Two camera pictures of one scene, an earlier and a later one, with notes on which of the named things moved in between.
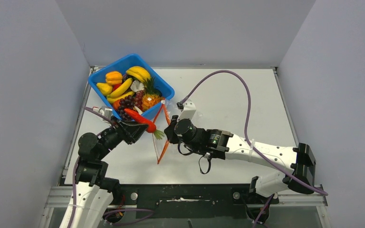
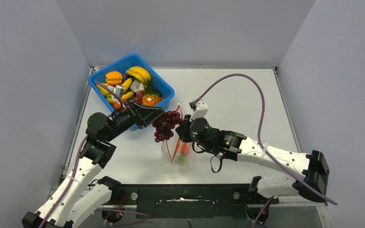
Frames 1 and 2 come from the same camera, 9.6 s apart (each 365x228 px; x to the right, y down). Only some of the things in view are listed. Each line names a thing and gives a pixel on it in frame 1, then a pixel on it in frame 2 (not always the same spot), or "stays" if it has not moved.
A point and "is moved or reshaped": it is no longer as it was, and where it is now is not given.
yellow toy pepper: (105, 88) stays
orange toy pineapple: (152, 96) stays
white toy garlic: (136, 86) stays
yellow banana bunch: (141, 73) stays
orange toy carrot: (151, 127) to (184, 150)
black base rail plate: (193, 201) stays
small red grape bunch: (139, 101) stays
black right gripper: (171, 134) to (183, 130)
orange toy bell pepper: (113, 78) stays
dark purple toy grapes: (127, 102) is moved or reshaped
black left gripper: (130, 132) to (145, 115)
